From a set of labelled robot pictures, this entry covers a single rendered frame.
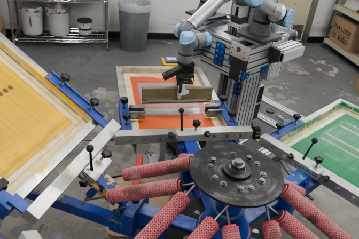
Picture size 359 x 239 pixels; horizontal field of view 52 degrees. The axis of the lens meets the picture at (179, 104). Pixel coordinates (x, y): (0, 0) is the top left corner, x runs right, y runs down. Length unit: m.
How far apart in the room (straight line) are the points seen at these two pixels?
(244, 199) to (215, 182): 0.10
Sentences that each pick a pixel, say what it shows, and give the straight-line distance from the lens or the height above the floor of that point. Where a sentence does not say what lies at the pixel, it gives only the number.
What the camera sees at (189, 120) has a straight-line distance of 2.05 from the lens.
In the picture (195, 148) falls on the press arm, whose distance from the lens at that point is 1.71.
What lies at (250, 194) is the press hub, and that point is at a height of 1.31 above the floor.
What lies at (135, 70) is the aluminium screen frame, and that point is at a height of 0.98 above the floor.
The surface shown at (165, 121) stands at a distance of 2.02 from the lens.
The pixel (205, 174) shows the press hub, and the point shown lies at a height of 1.31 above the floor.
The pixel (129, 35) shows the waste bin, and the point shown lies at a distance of 5.20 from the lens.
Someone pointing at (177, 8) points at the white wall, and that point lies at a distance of 5.71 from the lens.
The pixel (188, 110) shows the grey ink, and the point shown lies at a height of 0.96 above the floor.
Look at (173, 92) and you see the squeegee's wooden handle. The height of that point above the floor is 1.12.
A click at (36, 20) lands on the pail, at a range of 5.30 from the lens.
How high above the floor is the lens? 2.06
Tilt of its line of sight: 30 degrees down
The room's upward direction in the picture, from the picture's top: 7 degrees clockwise
